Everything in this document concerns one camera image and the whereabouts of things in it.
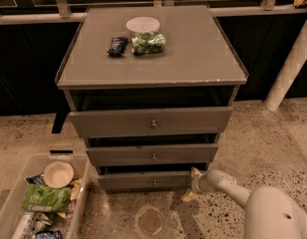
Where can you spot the grey bottom drawer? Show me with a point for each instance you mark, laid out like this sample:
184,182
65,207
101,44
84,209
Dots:
147,180

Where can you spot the metal window railing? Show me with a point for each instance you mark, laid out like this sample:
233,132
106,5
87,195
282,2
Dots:
60,4

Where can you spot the grey top drawer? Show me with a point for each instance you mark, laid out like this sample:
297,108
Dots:
92,124

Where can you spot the grey drawer cabinet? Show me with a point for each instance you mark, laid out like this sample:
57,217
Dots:
198,68

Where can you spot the clear jar white lid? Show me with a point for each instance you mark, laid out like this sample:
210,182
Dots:
146,38

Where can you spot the dark blue snack packet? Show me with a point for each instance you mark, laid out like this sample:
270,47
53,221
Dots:
117,47

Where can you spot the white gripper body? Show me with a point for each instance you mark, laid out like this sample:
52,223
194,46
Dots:
203,183

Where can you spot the blue white snack bag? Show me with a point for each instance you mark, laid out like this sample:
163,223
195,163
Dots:
36,179

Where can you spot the green chip bag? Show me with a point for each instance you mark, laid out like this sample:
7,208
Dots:
46,199

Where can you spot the clear plastic storage bin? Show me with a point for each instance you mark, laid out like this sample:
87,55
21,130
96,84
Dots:
12,211

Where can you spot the grey drawer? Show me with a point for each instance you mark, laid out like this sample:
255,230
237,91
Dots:
147,180
92,124
152,154

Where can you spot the round metal floor drain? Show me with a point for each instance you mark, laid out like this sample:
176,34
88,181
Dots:
149,221

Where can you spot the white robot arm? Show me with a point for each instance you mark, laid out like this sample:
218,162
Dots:
269,213

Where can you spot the white paper bowl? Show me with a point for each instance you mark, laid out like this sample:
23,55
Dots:
58,174

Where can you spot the white slanted pillar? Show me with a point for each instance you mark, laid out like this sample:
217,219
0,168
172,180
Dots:
289,71

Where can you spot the white wrapped package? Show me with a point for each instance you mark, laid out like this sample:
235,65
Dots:
30,224

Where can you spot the grey middle drawer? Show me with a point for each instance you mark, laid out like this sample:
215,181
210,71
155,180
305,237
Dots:
152,154

